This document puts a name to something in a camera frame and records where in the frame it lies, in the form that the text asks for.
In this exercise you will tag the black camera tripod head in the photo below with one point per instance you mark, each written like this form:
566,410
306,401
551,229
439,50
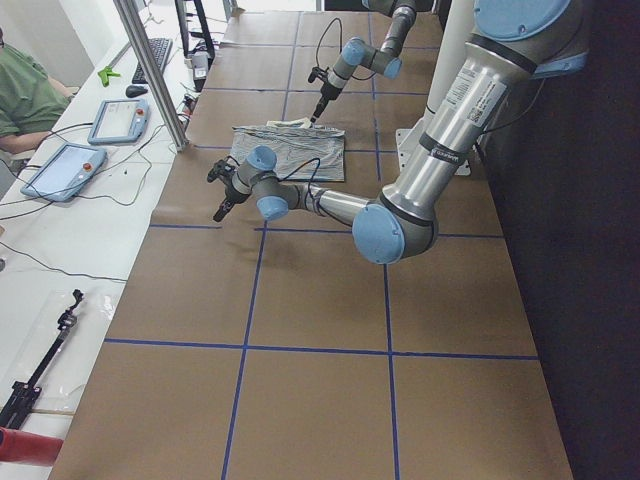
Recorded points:
25,393

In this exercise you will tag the upper teach pendant tablet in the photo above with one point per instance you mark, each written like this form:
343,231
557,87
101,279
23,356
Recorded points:
121,121

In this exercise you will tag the green plastic clip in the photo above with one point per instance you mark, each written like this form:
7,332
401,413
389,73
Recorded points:
106,73

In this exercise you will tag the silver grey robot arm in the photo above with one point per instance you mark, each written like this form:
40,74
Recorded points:
509,42
384,60

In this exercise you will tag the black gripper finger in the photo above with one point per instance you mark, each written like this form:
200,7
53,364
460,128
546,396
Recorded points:
223,209
317,112

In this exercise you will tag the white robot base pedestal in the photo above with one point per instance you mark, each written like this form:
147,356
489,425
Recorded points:
451,56

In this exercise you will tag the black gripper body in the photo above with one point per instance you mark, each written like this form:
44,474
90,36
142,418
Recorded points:
329,91
231,194

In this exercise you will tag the aluminium profile post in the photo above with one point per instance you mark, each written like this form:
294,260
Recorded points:
140,43

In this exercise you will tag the brown paper table cover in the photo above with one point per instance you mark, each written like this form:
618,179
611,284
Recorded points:
246,350

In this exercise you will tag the red handled tool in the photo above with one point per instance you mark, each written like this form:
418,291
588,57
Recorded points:
28,448

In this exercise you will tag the lower teach pendant tablet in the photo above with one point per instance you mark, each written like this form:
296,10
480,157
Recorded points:
65,173

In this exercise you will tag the navy white striped polo shirt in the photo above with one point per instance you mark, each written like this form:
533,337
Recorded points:
298,146

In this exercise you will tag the teach pendant tablet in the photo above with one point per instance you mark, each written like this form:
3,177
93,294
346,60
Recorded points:
121,121
65,173

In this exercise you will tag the person in green shirt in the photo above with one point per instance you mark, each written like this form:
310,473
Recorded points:
32,101

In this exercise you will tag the black computer mouse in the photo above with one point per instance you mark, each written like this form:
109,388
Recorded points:
135,90

